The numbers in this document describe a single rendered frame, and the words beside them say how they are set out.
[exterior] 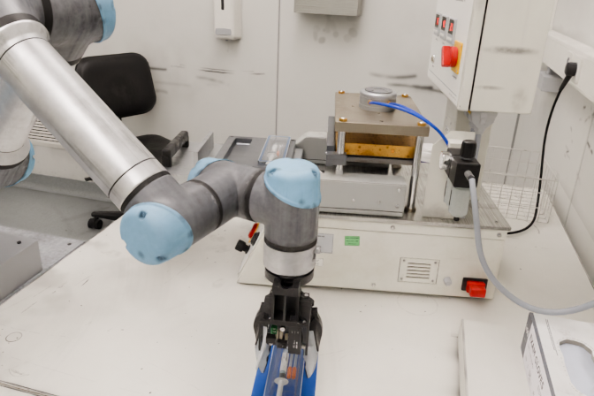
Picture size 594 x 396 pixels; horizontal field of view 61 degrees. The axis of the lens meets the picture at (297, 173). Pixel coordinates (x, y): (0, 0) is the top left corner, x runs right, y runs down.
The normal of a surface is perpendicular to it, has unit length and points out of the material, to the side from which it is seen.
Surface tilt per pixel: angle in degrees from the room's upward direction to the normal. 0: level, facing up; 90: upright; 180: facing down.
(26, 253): 90
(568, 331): 4
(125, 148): 39
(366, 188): 90
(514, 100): 90
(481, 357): 0
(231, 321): 0
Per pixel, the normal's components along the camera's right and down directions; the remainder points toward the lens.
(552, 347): 0.14, -0.92
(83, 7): 0.88, 0.15
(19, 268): 0.97, 0.13
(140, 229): -0.47, 0.31
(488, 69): -0.07, 0.36
